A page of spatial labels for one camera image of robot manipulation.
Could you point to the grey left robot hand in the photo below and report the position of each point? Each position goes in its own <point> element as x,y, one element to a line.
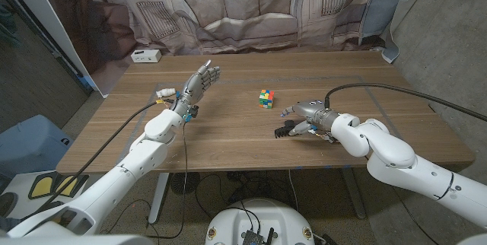
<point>196,87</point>

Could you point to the blue plastic bin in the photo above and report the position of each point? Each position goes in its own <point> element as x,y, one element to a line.
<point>30,146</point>

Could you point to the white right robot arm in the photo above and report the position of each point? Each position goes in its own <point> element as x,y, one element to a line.
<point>392,153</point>

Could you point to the white table leg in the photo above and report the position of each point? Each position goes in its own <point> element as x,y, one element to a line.
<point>159,199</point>

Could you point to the grey table leg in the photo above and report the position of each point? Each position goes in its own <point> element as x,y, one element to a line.
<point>354,195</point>

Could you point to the white partition post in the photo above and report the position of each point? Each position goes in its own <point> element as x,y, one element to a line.
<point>49,20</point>

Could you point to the black claw hair clip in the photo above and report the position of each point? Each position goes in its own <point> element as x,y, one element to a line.
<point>281,132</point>

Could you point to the white round robot torso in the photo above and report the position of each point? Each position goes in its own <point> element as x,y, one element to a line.
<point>262,218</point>

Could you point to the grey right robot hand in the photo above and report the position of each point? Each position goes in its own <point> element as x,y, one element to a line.
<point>316,113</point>

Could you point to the white board with yellow pads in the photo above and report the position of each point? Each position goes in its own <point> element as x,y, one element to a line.
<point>42,186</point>

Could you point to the multicoloured puzzle cube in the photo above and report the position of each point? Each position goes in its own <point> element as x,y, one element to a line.
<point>266,99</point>

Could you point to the white power strip box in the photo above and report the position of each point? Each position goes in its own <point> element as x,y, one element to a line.
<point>145,56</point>

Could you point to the printed sofa room backdrop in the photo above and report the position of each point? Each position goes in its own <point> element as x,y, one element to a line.
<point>243,9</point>

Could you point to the small white roll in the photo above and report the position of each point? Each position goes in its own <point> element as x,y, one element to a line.
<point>166,93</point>

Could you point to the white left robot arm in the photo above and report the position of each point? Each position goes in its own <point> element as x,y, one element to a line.
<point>129,165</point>

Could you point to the black round floor fan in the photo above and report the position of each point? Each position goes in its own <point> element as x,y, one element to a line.
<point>185,182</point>

